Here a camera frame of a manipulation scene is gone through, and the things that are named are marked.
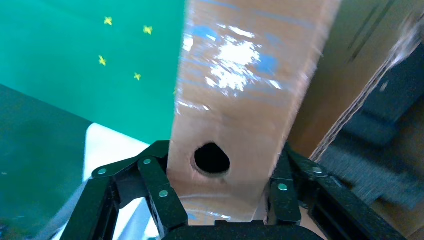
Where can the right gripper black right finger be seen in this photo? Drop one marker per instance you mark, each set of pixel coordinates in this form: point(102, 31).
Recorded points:
point(318, 195)

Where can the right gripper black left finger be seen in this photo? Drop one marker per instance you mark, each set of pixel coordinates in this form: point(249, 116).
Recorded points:
point(162, 198)

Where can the flat black foam block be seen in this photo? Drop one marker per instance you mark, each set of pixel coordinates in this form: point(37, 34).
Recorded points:
point(364, 174)

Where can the black foam bottom liner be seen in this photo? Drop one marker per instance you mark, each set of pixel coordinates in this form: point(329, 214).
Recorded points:
point(397, 86)

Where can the green table cloth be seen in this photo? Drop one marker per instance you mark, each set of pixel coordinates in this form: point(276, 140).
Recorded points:
point(49, 49)

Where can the large open cardboard carton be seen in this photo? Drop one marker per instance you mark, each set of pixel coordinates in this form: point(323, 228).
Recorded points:
point(348, 66)

